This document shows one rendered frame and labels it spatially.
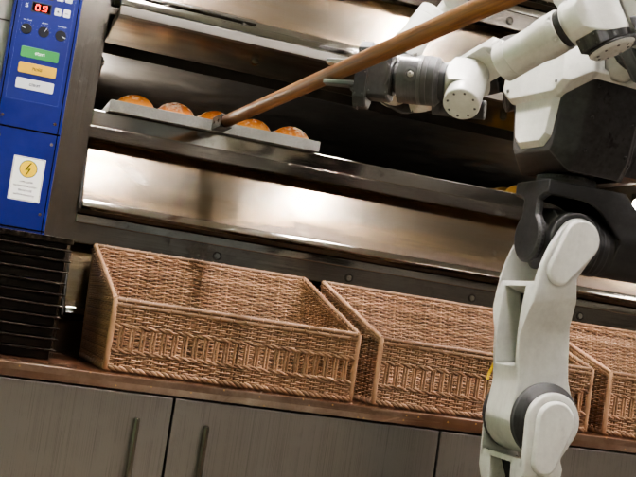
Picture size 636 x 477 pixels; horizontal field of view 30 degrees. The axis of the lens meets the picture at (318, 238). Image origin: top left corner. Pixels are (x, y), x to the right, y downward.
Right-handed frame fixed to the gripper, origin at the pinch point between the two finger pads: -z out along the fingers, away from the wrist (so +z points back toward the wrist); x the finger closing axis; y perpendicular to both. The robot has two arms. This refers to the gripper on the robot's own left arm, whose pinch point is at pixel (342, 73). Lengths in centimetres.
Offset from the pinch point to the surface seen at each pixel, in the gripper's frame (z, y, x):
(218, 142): -50, 77, 4
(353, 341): -2, 49, 48
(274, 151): -38, 85, 3
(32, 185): -85, 50, 23
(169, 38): -61, 61, -18
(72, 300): -74, 59, 49
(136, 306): -42, 23, 47
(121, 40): -74, 62, -17
